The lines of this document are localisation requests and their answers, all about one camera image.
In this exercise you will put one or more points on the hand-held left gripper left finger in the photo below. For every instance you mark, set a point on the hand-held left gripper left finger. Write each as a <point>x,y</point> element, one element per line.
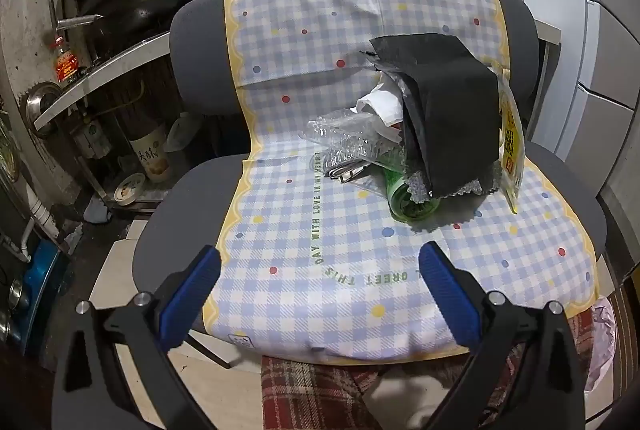
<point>192,292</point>

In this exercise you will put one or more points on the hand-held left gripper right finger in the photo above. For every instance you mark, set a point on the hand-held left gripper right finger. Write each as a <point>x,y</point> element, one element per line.
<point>447,297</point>

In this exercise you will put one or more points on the green plastic bottle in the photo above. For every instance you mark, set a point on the green plastic bottle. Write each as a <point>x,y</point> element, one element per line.
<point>410,205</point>

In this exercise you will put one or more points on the clear plastic bottle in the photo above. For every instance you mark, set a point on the clear plastic bottle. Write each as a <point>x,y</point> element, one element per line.
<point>345,134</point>

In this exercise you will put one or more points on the blue checkered dotted cloth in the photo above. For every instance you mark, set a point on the blue checkered dotted cloth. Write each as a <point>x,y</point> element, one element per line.
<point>300,300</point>

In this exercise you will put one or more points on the silver foil wrapper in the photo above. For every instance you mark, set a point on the silver foil wrapper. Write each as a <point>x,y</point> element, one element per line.
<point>420,190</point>

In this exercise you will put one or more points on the small patterned bowl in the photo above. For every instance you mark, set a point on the small patterned bowl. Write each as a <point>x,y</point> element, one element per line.
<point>129,186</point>

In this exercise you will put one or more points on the pale label glass bottle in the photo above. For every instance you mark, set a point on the pale label glass bottle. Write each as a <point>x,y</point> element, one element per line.
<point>150,154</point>

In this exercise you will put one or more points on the red plaid cloth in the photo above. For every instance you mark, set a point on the red plaid cloth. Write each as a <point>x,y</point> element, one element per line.
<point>300,390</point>

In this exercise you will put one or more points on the blue plastic container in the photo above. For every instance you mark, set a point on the blue plastic container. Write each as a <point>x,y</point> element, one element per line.
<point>42,275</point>

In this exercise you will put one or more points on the pink plastic bag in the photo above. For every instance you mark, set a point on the pink plastic bag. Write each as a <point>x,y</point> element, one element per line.
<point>602,340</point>

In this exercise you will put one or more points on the yellow snack packet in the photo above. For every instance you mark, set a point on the yellow snack packet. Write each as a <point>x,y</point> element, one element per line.
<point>512,144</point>

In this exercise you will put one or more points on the white drain pipe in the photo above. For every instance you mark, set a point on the white drain pipe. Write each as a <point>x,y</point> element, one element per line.
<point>40,210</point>

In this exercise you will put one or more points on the green label bottle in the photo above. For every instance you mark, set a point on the green label bottle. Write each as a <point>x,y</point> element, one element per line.
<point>95,137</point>

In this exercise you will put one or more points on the black plastic bag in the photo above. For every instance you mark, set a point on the black plastic bag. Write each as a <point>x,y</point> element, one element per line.
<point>450,109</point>

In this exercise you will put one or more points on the white crumpled paper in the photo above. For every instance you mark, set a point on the white crumpled paper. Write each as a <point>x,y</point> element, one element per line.
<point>385,104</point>

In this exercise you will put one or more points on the round metal pot lid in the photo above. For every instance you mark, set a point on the round metal pot lid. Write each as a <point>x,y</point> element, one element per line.
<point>40,104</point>

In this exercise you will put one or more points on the red label oil bottle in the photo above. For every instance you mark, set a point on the red label oil bottle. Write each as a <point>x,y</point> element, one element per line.
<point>66,64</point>

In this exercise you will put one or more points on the grey office chair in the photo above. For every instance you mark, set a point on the grey office chair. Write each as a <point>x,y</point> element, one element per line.
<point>195,24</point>

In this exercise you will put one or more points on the black wok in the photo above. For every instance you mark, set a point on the black wok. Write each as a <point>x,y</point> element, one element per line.
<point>145,14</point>

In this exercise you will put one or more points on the white refrigerator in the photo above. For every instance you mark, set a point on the white refrigerator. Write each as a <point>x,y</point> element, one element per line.
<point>605,34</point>

